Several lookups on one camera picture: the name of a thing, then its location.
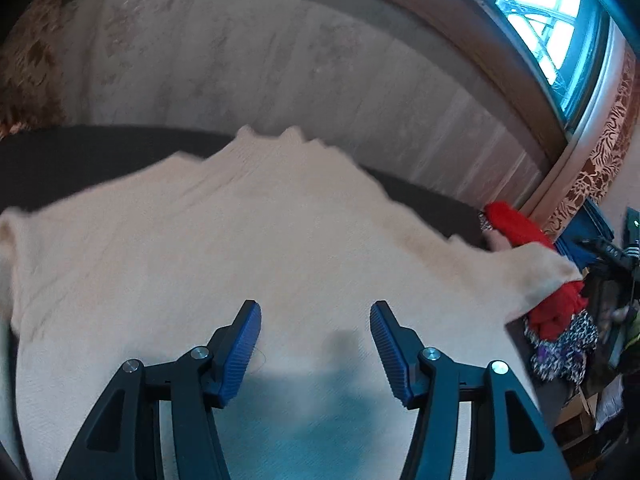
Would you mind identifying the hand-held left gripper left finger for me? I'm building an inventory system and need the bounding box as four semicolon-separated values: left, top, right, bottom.
56;300;262;480

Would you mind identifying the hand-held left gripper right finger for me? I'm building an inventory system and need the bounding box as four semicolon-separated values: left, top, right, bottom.
370;300;573;480

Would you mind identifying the cream knit sweater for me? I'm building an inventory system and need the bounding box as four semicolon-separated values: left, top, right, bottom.
0;125;583;480

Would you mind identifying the blue storage bin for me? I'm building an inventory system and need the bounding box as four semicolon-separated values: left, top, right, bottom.
555;199;616;271

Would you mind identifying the red knit garment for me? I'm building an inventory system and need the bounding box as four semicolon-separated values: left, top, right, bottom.
482;201;588;341

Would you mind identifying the brown floral curtain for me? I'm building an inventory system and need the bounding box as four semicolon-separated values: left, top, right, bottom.
545;55;640;241
0;0;103;138

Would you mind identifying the leopard print garment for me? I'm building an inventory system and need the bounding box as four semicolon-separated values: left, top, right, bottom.
477;210;599;385

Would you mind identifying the cardboard box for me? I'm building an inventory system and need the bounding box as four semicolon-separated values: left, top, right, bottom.
555;387;601;441

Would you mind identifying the wooden window sill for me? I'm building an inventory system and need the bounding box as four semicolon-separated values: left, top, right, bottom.
310;0;576;163

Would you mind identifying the window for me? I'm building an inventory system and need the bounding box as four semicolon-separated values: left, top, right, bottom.
430;0;617;126

